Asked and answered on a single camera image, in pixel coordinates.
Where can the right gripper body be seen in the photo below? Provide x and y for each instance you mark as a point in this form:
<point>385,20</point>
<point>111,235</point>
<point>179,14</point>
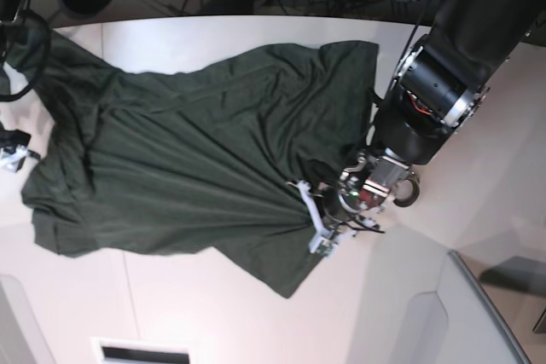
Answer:
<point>15,142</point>

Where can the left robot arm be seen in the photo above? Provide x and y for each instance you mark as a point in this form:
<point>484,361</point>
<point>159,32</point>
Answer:
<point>438,84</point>

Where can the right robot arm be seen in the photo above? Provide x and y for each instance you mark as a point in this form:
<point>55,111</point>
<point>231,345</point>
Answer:
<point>15,16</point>

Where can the dark green t-shirt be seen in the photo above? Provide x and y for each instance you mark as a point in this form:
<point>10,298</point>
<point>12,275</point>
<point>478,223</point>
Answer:
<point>166,164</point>

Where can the grey tape roll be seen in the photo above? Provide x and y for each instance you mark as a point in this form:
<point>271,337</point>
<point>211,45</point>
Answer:
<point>407,191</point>

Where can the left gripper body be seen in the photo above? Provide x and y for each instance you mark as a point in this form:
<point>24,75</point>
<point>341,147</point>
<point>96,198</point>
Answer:
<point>341,211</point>

